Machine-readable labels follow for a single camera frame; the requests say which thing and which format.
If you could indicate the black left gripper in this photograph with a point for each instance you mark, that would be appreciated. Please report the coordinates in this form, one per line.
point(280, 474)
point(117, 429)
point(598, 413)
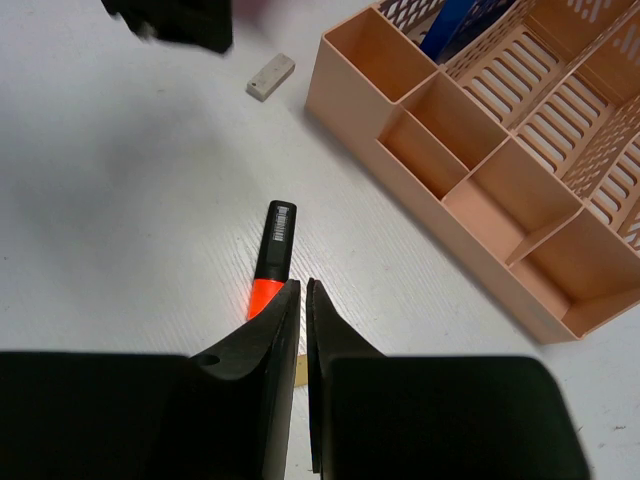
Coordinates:
point(205, 24)

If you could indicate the peach plastic file organizer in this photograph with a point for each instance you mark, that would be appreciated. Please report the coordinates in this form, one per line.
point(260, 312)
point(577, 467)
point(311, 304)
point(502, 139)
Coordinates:
point(520, 153)

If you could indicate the small tan eraser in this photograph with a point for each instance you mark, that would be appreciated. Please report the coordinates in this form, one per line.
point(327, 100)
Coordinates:
point(301, 371)

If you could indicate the blue plastic folder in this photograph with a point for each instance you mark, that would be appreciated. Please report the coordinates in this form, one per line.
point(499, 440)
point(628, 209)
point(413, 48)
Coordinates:
point(457, 24)

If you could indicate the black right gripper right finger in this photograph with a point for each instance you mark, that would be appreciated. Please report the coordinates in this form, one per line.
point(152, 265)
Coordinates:
point(374, 416)

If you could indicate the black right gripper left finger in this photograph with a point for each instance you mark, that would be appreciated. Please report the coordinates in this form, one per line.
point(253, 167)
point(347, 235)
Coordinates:
point(223, 413)

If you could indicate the white rectangular eraser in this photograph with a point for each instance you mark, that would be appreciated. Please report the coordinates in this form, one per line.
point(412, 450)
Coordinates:
point(270, 77)

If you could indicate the orange black highlighter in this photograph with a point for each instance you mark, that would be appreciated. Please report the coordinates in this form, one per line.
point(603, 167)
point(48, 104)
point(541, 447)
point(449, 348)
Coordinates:
point(274, 257)

